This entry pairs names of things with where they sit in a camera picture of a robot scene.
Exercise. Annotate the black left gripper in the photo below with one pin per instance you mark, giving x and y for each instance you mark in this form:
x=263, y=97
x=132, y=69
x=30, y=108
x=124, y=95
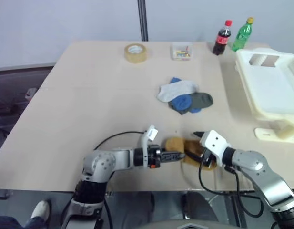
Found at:
x=154, y=156

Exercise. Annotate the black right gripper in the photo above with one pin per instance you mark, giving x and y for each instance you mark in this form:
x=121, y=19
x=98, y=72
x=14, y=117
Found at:
x=207, y=158

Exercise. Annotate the mustard yellow sock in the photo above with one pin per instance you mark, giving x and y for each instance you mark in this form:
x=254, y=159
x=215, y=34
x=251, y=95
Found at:
x=173, y=144

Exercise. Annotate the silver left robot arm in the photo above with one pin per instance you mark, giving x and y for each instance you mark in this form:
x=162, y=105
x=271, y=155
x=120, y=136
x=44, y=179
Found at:
x=101, y=162

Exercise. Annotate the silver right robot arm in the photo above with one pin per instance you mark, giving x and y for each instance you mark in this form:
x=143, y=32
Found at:
x=256, y=167

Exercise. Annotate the white plastic basket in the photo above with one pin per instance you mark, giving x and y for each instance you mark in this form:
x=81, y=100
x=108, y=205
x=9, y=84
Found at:
x=268, y=83

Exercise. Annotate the clear plastic box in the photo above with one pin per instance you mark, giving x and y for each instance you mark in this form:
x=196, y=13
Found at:
x=173, y=47

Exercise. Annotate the blue sock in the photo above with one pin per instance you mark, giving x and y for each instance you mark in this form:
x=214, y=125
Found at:
x=182, y=102

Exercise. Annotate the olive green sock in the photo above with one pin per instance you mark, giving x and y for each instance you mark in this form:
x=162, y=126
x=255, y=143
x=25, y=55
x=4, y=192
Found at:
x=202, y=100

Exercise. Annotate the light grey sock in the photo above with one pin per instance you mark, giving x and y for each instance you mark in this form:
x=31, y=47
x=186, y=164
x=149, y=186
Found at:
x=175, y=90

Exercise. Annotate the white flat plastic plate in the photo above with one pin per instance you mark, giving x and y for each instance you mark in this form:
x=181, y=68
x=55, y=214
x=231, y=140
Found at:
x=263, y=136

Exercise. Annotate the cola bottle red cap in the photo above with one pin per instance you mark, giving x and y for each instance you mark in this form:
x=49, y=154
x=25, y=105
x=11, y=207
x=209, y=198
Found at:
x=219, y=44

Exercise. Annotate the brown packing tape roll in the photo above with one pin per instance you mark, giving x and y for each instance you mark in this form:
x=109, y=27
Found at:
x=134, y=58

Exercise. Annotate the green bottle yellow cap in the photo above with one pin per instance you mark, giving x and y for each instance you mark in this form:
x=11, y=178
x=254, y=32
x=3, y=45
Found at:
x=242, y=35

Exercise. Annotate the white shoe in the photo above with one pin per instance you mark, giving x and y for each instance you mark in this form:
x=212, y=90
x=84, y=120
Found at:
x=40, y=209

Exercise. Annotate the small white red device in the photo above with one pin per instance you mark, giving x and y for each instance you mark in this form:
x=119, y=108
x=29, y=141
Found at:
x=31, y=92

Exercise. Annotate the blue jeans leg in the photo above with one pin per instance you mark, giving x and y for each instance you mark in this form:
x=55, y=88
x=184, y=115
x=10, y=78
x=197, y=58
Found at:
x=18, y=223

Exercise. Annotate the black flat object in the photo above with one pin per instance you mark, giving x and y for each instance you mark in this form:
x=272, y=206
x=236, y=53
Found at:
x=0, y=193

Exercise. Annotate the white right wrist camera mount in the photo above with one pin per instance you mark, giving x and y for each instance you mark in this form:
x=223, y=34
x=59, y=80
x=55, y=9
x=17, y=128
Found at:
x=215, y=143

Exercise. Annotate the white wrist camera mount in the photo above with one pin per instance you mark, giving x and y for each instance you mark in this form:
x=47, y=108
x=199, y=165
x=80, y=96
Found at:
x=144, y=148
x=215, y=143

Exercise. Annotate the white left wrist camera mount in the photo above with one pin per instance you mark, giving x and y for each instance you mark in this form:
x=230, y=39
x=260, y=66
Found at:
x=144, y=148

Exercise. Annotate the grey vertical post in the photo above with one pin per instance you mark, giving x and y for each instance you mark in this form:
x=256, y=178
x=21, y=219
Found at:
x=142, y=19

